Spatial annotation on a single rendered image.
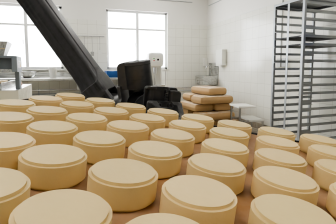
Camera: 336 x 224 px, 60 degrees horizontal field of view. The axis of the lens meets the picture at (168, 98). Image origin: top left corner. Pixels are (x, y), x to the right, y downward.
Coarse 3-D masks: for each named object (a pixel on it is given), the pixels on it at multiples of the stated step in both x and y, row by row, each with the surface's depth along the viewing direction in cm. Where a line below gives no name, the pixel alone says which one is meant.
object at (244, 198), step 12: (252, 144) 40; (252, 156) 34; (180, 168) 28; (252, 168) 30; (312, 168) 32; (84, 180) 23; (36, 192) 20; (156, 192) 22; (240, 192) 24; (324, 192) 26; (156, 204) 21; (240, 204) 22; (324, 204) 24; (120, 216) 19; (132, 216) 19; (240, 216) 20
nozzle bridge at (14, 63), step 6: (0, 60) 292; (6, 60) 294; (12, 60) 288; (18, 60) 300; (0, 66) 293; (6, 66) 294; (12, 66) 289; (18, 66) 299; (18, 72) 300; (18, 78) 301; (18, 84) 301
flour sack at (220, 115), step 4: (196, 112) 542; (200, 112) 533; (204, 112) 529; (208, 112) 530; (212, 112) 532; (216, 112) 534; (220, 112) 537; (224, 112) 539; (228, 112) 542; (232, 112) 545; (212, 116) 527; (216, 116) 531; (220, 116) 534; (224, 116) 537; (228, 116) 540
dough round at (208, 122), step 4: (184, 116) 43; (188, 116) 44; (192, 116) 44; (196, 116) 44; (200, 116) 45; (204, 116) 45; (208, 116) 46; (192, 120) 42; (196, 120) 42; (200, 120) 42; (204, 120) 42; (208, 120) 43; (212, 120) 44; (204, 124) 42; (208, 124) 42; (212, 124) 43; (208, 128) 43; (208, 132) 43
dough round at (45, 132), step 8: (48, 120) 32; (56, 120) 32; (32, 128) 28; (40, 128) 29; (48, 128) 29; (56, 128) 29; (64, 128) 30; (72, 128) 30; (32, 136) 28; (40, 136) 28; (48, 136) 28; (56, 136) 28; (64, 136) 29; (72, 136) 30; (40, 144) 28
